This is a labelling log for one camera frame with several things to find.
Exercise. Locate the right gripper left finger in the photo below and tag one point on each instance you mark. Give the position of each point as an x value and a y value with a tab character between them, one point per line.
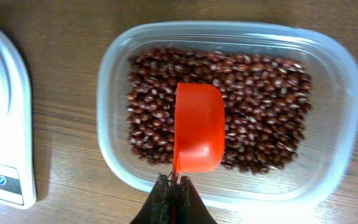
159	207

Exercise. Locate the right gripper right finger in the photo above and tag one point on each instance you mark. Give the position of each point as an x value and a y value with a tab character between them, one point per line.
189	207

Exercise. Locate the orange measuring scoop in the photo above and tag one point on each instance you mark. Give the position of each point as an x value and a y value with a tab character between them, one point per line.
200	121

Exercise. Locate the white digital kitchen scale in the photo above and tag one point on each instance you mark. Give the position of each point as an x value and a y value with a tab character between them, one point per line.
17	181

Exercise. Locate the red beans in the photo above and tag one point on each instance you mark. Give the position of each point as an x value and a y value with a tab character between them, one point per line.
265	98

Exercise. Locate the clear plastic container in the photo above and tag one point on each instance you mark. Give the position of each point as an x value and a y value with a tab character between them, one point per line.
331	125

